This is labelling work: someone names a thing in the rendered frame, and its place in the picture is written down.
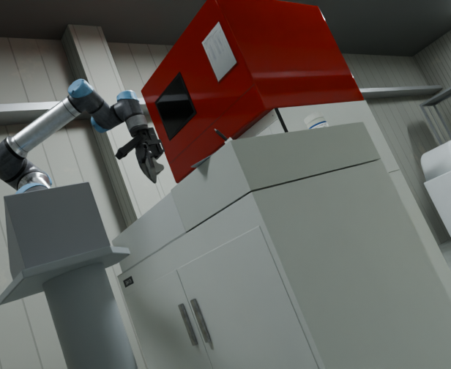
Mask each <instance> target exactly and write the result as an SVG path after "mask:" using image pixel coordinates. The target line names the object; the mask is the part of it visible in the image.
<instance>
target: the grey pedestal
mask: <svg viewBox="0 0 451 369"><path fill-rule="evenodd" d="M129 255H130V251H129V248H127V247H114V246H107V247H102V248H100V249H96V250H92V251H89V252H86V253H81V254H78V255H75V256H70V257H67V258H63V259H59V260H57V261H52V262H49V263H46V264H41V265H38V266H33V267H31V268H28V269H23V270H22V271H21V272H20V273H19V274H18V275H17V277H16V278H15V279H14V280H13V281H12V282H11V283H10V284H9V285H8V287H7V288H6V289H5V290H4V291H3V292H2V294H1V295H0V305H3V304H6V303H8V302H12V301H15V300H18V299H22V298H24V297H28V296H31V295H34V294H38V293H40V292H43V291H44V292H45V296H46V299H47V302H48V306H49V309H50V312H51V316H52V319H53V322H54V326H55V328H56V333H57V335H58V338H59V342H60V345H61V349H62V352H63V355H64V359H65V362H66V365H67V369H138V366H137V363H136V361H135V357H134V354H133V350H132V348H131V345H130V342H129V339H128V336H127V333H126V330H125V328H124V324H123V321H122V317H121V315H120V312H119V309H118V306H117V303H116V300H115V297H114V295H113V291H112V288H111V284H110V282H109V279H108V276H107V273H106V271H105V269H106V268H108V267H111V266H113V265H114V264H118V263H119V262H120V261H121V260H123V259H124V258H126V257H128V256H129Z"/></svg>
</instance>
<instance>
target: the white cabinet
mask: <svg viewBox="0 0 451 369"><path fill-rule="evenodd" d="M118 280H119V284H120V286H121V289H122V293H123V295H124V299H125V302H126V304H127V307H128V310H129V312H130V316H131V319H132V321H133V325H134V327H135V331H136V334H137V336H138V340H139V343H140V345H141V349H142V352H143V355H144V357H145V360H146V364H147V366H148V369H451V300H450V298H449V296H448V294H447V292H446V290H445V288H444V286H443V283H442V281H441V279H440V277H439V275H438V273H437V271H436V269H435V267H434V265H433V263H432V261H431V259H430V257H429V255H428V253H427V251H426V249H425V247H424V245H423V243H422V240H421V239H420V236H419V234H418V233H417V230H416V228H415V227H414V224H413V222H412V221H411V218H410V217H409V214H408V212H407V211H406V208H405V206H404V205H403V202H402V200H401V198H400V196H399V194H398V191H397V190H396V188H395V186H394V184H393V182H392V180H391V178H390V175H389V174H388V172H387V169H386V168H385V166H384V163H383V161H382V160H377V161H373V162H370V163H365V164H361V165H356V166H353V167H350V168H344V169H341V170H338V171H333V172H329V173H326V174H321V175H318V176H312V177H309V178H306V179H301V180H298V181H295V182H289V183H286V184H281V185H278V186H274V187H269V188H266V189H263V190H257V191H254V192H251V193H249V194H248V195H246V196H245V197H243V198H241V199H240V200H238V201H237V202H235V203H234V204H232V205H230V206H229V207H227V208H226V209H224V210H223V211H221V212H219V213H218V214H216V215H215V216H213V217H211V218H210V219H208V220H207V221H205V222H204V223H202V224H200V225H199V226H197V227H196V228H194V229H193V230H191V231H189V232H188V233H186V234H185V235H183V236H181V237H180V238H178V239H177V240H175V241H174V242H172V243H171V244H169V245H167V246H166V247H164V248H163V249H161V250H159V251H158V252H156V253H155V254H153V255H152V256H150V257H148V258H147V259H145V260H144V261H142V262H141V263H139V264H137V265H136V266H134V267H133V268H131V269H129V270H128V271H126V272H125V273H123V274H122V275H120V276H118Z"/></svg>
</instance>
